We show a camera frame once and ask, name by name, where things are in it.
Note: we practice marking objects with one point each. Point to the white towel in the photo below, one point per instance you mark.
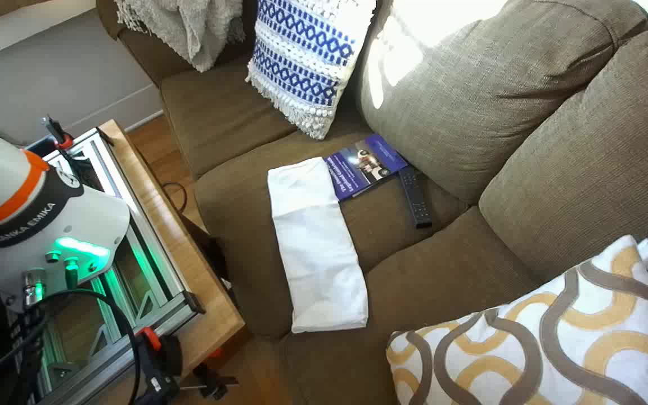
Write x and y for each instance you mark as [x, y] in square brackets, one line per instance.
[320, 261]

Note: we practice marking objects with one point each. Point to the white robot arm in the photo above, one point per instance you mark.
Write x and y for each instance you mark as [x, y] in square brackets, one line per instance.
[55, 229]

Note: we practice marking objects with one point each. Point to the blue book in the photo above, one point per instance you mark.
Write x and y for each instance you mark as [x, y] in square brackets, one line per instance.
[363, 165]

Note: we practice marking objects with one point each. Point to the black remote control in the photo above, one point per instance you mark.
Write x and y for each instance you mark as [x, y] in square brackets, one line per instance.
[416, 199]

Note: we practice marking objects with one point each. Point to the blue white woven pillow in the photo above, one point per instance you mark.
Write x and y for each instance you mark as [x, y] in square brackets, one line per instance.
[305, 54]

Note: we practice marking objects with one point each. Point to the wooden side table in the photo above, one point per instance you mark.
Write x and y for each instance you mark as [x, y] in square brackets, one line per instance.
[220, 321]

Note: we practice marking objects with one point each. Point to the brown fabric sofa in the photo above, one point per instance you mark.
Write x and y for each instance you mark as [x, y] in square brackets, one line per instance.
[527, 127]

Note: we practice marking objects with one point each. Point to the cream knitted blanket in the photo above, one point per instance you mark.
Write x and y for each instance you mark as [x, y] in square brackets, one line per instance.
[194, 30]

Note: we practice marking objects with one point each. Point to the black orange clamp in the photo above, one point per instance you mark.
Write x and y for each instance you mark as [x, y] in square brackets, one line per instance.
[160, 363]

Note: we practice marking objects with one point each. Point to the wavy pattern yellow grey pillow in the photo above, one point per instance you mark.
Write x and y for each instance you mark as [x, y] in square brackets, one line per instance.
[578, 341]

